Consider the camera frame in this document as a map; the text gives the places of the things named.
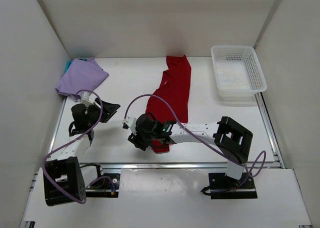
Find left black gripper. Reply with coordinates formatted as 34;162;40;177
86;98;121;127

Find lavender t shirt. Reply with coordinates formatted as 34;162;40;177
55;58;109;101

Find red t shirt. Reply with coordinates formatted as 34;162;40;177
145;54;193;154

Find teal t shirt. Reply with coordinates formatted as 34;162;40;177
63;59;87;74

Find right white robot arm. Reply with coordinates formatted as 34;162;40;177
122;114;253;188

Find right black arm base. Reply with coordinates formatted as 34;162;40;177
200;173;258;199

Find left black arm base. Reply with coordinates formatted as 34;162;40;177
80;163;121;198

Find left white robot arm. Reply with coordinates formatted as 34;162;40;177
42;99;120;206

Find white plastic laundry basket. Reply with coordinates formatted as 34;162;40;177
210;45;267;102

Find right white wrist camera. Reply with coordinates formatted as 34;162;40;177
122;116;137;135

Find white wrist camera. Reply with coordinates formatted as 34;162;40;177
80;92;93;107
122;116;137;135

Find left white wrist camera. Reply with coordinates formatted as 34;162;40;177
80;92;93;107

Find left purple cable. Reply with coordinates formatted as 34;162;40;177
43;89;117;204

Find purple cable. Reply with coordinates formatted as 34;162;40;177
123;94;267;188
43;89;117;204

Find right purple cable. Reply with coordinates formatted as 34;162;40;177
123;94;267;188

